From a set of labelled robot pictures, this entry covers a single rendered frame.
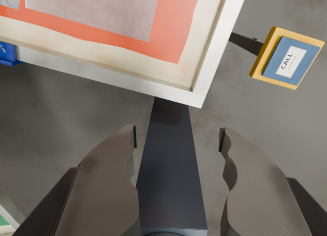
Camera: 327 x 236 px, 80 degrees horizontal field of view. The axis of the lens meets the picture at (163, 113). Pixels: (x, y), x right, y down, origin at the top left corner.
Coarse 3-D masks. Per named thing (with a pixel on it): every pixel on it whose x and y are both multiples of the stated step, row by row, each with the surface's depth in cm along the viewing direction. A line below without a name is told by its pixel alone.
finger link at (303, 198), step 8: (296, 184) 8; (296, 192) 8; (304, 192) 8; (296, 200) 7; (304, 200) 7; (312, 200) 7; (304, 208) 7; (312, 208) 7; (320, 208) 7; (304, 216) 7; (312, 216) 7; (320, 216) 7; (312, 224) 7; (320, 224) 7; (312, 232) 6; (320, 232) 6
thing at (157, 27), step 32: (32, 0) 46; (64, 0) 46; (96, 0) 45; (128, 0) 45; (160, 0) 45; (192, 0) 44; (64, 32) 49; (96, 32) 48; (128, 32) 48; (160, 32) 48
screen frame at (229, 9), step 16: (224, 0) 42; (240, 0) 41; (224, 16) 43; (224, 32) 44; (16, 48) 48; (32, 48) 48; (208, 48) 46; (224, 48) 46; (48, 64) 49; (64, 64) 49; (80, 64) 49; (96, 64) 50; (208, 64) 47; (96, 80) 51; (112, 80) 50; (128, 80) 50; (144, 80) 50; (160, 80) 53; (208, 80) 49; (160, 96) 52; (176, 96) 52; (192, 96) 52
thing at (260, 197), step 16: (224, 128) 12; (224, 144) 12; (240, 144) 10; (240, 160) 9; (256, 160) 9; (224, 176) 10; (240, 176) 8; (256, 176) 8; (272, 176) 8; (240, 192) 8; (256, 192) 8; (272, 192) 8; (288, 192) 8; (224, 208) 8; (240, 208) 7; (256, 208) 7; (272, 208) 7; (288, 208) 7; (224, 224) 7; (240, 224) 6; (256, 224) 6; (272, 224) 6; (288, 224) 7; (304, 224) 7
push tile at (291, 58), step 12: (276, 48) 47; (288, 48) 47; (300, 48) 47; (312, 48) 47; (276, 60) 48; (288, 60) 48; (300, 60) 48; (312, 60) 48; (264, 72) 50; (276, 72) 50; (288, 72) 49; (300, 72) 49
